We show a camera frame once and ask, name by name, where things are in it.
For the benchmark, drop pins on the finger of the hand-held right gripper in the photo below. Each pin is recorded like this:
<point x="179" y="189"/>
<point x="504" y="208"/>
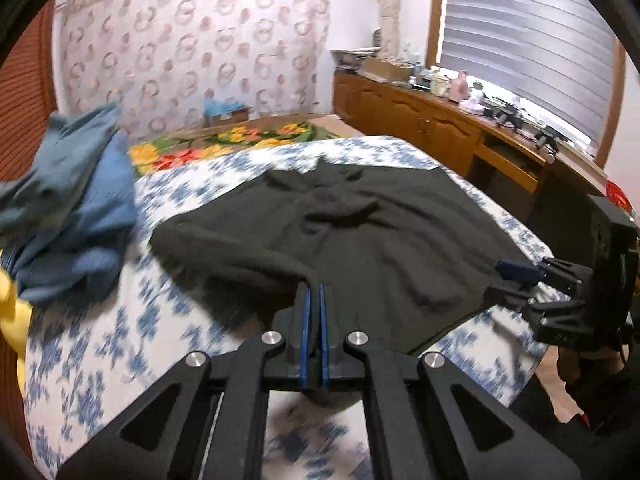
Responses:
<point x="520" y="269"/>
<point x="505" y="294"/>

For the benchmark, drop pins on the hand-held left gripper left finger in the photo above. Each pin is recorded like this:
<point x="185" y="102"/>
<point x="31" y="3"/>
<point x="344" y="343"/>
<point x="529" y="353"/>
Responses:
<point x="305" y="345"/>

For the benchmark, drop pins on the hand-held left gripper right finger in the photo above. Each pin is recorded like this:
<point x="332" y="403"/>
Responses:
<point x="324" y="345"/>

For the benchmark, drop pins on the black pants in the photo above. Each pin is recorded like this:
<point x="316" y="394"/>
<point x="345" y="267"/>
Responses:
<point x="350" y="240"/>

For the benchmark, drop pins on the blue floral bedsheet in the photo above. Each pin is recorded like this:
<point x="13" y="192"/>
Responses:
<point x="150" y="360"/>

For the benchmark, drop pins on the wooden cabinet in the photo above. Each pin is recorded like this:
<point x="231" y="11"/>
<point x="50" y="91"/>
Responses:
<point x="440" y="125"/>

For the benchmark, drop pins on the pink bottle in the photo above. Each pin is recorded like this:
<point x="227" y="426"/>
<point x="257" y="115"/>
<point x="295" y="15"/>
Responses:
<point x="460" y="86"/>

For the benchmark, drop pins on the white jar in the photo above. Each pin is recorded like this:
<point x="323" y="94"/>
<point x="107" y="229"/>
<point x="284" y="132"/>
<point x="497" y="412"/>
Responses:
<point x="440" y="85"/>

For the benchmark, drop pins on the colourful flower blanket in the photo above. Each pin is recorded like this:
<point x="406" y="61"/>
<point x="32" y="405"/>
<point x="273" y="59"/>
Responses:
<point x="200" y="152"/>

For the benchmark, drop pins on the blue denim jeans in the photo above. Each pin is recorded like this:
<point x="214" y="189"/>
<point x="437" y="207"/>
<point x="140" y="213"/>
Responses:
<point x="95" y="230"/>

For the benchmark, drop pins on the small cardboard box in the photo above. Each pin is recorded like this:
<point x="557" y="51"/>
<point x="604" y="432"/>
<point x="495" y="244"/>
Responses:
<point x="230" y="117"/>

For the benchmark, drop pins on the open cardboard box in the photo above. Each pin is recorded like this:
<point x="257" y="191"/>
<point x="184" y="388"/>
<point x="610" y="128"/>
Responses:
<point x="385" y="70"/>

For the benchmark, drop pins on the grey window blind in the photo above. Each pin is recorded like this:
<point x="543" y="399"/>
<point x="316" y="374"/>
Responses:
<point x="525" y="25"/>

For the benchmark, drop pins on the light blue cloth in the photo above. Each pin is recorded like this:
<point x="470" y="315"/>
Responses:
<point x="220" y="105"/>

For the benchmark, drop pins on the woven tray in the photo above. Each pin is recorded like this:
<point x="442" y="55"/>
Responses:
<point x="355" y="56"/>

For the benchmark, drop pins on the yellow cloth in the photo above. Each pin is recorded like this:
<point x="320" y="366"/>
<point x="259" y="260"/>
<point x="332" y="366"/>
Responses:
<point x="12" y="320"/>

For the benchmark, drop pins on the light blue jeans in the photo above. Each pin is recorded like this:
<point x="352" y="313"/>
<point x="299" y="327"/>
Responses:
<point x="60" y="160"/>

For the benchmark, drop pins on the wooden slatted closet door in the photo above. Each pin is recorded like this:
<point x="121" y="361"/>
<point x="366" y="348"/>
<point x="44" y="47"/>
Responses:
<point x="25" y="95"/>

